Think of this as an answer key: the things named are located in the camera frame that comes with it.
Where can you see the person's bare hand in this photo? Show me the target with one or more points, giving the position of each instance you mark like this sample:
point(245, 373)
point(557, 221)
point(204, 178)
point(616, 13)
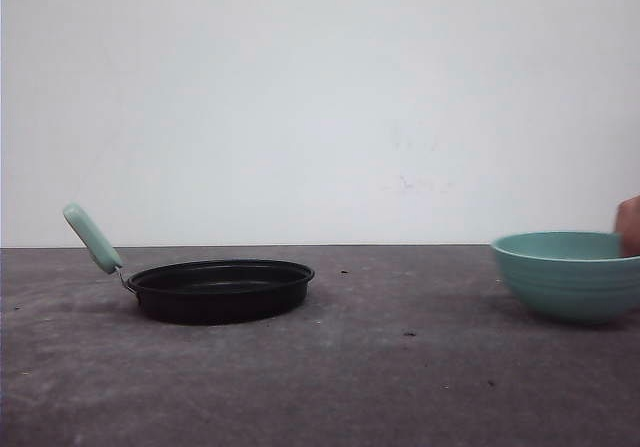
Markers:
point(627, 226)

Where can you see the black frying pan green handle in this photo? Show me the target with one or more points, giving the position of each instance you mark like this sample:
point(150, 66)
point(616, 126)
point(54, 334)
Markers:
point(211, 292)

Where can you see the mint green ceramic bowl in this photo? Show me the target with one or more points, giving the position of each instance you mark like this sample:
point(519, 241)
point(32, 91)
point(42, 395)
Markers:
point(572, 276)

